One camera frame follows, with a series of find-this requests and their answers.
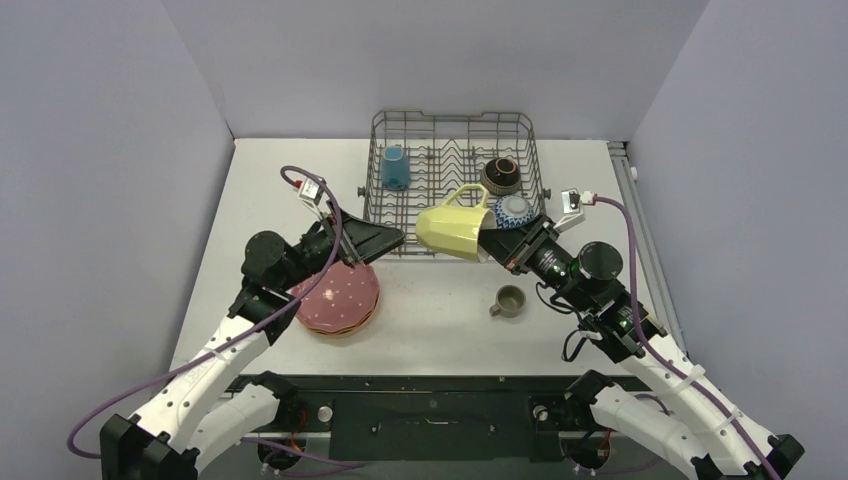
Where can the red patterned bowl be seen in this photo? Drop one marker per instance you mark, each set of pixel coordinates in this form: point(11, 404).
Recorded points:
point(512, 211)

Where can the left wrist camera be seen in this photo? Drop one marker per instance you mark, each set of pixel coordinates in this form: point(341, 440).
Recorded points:
point(310, 191)

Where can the black patterned bowl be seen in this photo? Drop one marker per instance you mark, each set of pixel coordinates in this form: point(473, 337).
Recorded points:
point(501, 177)

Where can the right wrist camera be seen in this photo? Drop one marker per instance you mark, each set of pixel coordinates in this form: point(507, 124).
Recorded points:
point(574, 203)

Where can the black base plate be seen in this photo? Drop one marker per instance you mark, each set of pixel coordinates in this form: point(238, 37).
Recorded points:
point(424, 418)

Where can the grey wire dish rack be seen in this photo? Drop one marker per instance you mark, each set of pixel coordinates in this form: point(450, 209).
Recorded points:
point(445, 152)

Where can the small grey cup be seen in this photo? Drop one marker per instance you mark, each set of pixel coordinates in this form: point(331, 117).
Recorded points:
point(509, 302)

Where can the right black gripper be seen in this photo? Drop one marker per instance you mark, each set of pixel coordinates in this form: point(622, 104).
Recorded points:
point(527, 245)

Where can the pale yellow mug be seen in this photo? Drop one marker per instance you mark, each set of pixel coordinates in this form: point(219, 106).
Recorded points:
point(453, 229)

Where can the blue floral mug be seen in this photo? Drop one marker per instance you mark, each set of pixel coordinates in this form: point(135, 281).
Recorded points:
point(395, 168)

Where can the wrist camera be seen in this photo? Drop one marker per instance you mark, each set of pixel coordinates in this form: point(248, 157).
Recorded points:
point(310, 191)
point(574, 203)

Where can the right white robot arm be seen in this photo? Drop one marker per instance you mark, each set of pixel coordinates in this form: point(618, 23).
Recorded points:
point(704, 436)

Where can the pink dotted plate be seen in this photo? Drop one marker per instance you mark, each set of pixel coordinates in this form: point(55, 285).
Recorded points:
point(358, 286)

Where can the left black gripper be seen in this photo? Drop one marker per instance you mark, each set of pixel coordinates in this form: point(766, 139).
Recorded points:
point(370, 241)

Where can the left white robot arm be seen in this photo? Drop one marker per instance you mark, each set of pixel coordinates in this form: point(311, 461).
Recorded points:
point(182, 429)

